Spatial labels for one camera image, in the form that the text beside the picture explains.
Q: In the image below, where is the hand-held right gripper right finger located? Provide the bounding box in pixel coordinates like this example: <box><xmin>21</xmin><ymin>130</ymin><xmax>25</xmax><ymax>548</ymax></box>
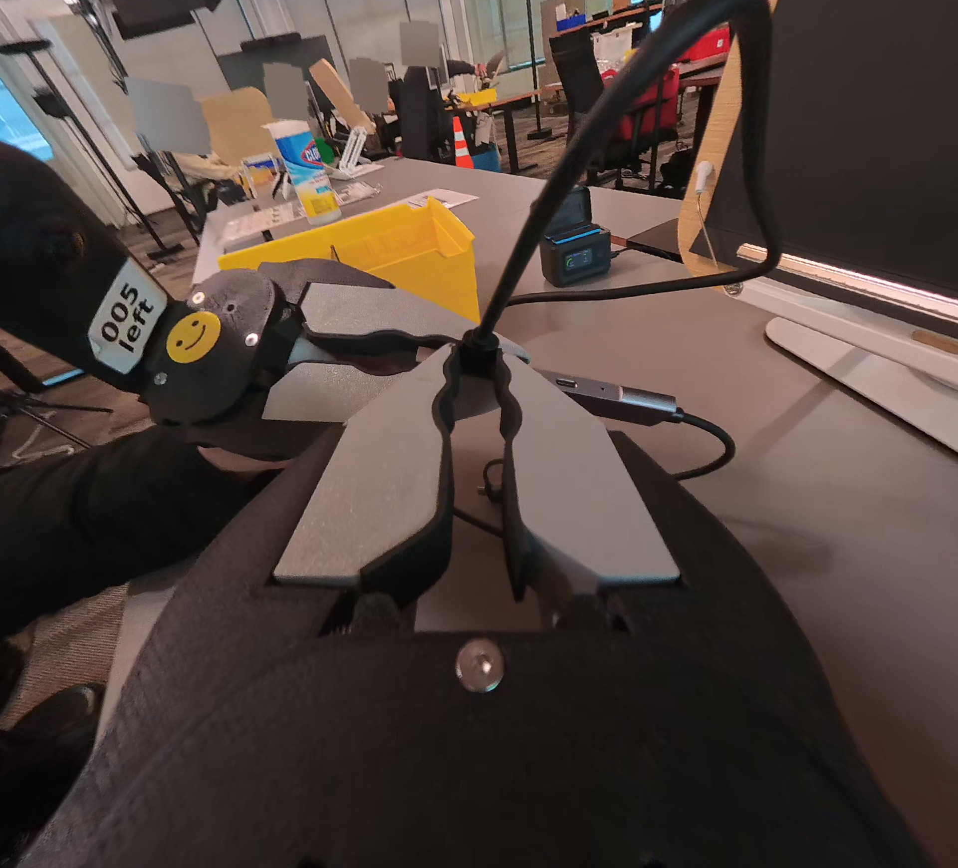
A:
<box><xmin>491</xmin><ymin>349</ymin><xmax>682</xmax><ymax>617</ymax></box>

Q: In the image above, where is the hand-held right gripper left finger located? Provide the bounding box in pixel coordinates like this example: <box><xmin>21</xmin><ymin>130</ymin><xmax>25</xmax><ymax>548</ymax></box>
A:
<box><xmin>274</xmin><ymin>346</ymin><xmax>458</xmax><ymax>592</ymax></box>

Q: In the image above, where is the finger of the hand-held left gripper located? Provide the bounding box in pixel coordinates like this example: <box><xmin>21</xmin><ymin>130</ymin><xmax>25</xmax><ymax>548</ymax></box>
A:
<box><xmin>297</xmin><ymin>282</ymin><xmax>531</xmax><ymax>363</ymax></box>
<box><xmin>259</xmin><ymin>356</ymin><xmax>428</xmax><ymax>430</ymax></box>

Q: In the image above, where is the yellow plastic bin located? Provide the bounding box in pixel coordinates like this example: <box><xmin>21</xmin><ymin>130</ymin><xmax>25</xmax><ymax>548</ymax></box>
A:
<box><xmin>218</xmin><ymin>196</ymin><xmax>483</xmax><ymax>328</ymax></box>

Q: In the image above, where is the grey usb hub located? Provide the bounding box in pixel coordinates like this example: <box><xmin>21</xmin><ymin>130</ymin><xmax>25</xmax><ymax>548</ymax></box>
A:
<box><xmin>532</xmin><ymin>370</ymin><xmax>687</xmax><ymax>429</ymax></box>

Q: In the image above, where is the black hub cable with adapter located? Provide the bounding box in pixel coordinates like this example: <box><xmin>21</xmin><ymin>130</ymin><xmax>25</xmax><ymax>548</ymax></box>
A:
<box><xmin>479</xmin><ymin>409</ymin><xmax>739</xmax><ymax>513</ymax></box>

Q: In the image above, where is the thick black cable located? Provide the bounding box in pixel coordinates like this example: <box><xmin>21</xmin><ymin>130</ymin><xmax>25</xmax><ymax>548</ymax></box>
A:
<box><xmin>457</xmin><ymin>0</ymin><xmax>784</xmax><ymax>378</ymax></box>

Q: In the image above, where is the white wipes canister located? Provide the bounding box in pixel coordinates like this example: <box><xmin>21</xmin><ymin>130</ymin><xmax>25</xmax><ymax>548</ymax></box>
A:
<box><xmin>264</xmin><ymin>118</ymin><xmax>344</xmax><ymax>219</ymax></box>

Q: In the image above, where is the orange traffic cone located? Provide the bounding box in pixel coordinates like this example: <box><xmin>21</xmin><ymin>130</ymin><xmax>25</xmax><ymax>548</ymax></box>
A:
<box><xmin>450</xmin><ymin>115</ymin><xmax>479</xmax><ymax>173</ymax></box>

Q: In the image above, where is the blue and black device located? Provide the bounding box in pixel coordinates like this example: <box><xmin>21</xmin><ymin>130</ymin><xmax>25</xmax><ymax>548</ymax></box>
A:
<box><xmin>538</xmin><ymin>186</ymin><xmax>616</xmax><ymax>289</ymax></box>

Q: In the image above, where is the black flat panel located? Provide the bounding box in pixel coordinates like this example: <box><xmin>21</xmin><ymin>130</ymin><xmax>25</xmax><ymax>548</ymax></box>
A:
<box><xmin>625</xmin><ymin>216</ymin><xmax>694</xmax><ymax>264</ymax></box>

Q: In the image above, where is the black office chair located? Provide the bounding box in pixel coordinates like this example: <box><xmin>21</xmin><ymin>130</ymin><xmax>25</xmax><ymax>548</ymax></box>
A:
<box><xmin>547</xmin><ymin>27</ymin><xmax>682</xmax><ymax>198</ymax></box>

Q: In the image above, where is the black floor lamp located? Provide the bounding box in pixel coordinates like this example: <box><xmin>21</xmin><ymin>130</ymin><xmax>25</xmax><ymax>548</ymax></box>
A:
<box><xmin>506</xmin><ymin>0</ymin><xmax>553</xmax><ymax>144</ymax></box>

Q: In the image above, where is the black monitor screen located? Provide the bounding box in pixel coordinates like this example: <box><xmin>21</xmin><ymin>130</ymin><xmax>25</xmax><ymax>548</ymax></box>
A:
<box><xmin>704</xmin><ymin>0</ymin><xmax>958</xmax><ymax>303</ymax></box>

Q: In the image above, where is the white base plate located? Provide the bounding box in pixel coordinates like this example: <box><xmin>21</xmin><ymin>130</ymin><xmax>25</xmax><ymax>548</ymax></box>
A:
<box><xmin>764</xmin><ymin>314</ymin><xmax>958</xmax><ymax>454</ymax></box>

